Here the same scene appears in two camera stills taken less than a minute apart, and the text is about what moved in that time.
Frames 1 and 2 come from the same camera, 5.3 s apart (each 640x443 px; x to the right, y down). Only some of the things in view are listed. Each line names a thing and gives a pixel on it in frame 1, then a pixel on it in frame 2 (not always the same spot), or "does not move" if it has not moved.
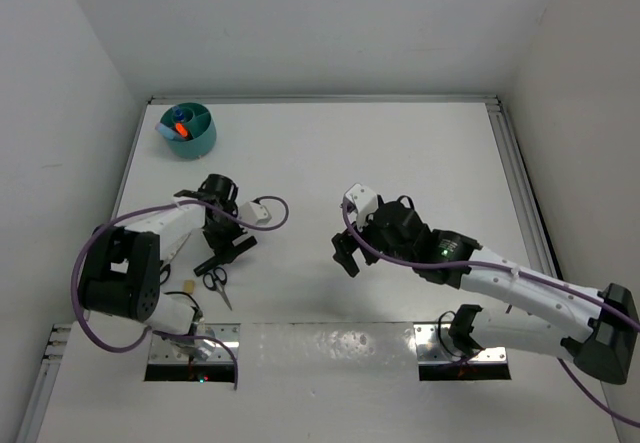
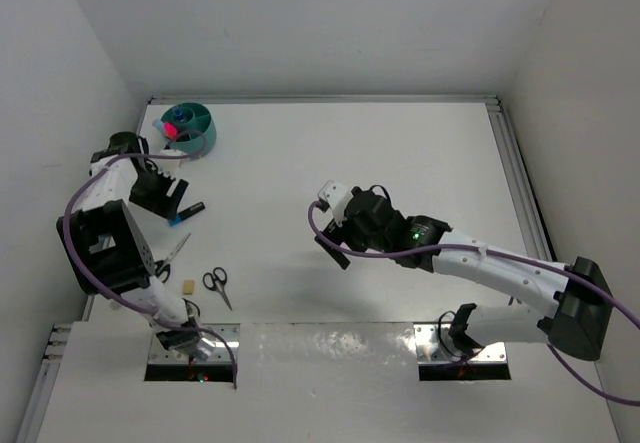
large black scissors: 173,254 does not move
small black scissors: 216,281 does not move
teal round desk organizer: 191,119 does not move
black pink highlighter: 206,266 → 170,130
